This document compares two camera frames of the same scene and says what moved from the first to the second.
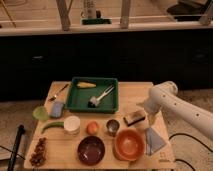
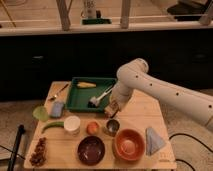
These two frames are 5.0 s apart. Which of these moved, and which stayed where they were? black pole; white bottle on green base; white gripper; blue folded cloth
Moved: white gripper
Stayed: white bottle on green base; black pole; blue folded cloth
